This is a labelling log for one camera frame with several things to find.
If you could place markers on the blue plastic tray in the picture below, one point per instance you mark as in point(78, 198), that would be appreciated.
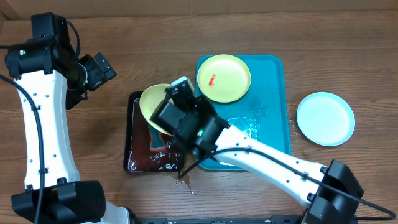
point(262, 111)

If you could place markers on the orange and green sponge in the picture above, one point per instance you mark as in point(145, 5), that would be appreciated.
point(156, 142)

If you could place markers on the black water basin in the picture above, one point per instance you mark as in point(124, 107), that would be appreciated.
point(137, 156)

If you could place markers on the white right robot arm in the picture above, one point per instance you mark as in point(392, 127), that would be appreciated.
point(330, 194)

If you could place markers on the yellow plate with red stain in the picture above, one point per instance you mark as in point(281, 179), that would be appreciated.
point(223, 78)

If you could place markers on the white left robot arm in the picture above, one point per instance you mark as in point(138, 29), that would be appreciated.
point(50, 80)

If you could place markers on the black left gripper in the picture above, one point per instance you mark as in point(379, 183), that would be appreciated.
point(97, 73)

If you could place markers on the light blue plate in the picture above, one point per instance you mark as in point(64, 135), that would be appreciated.
point(326, 119)

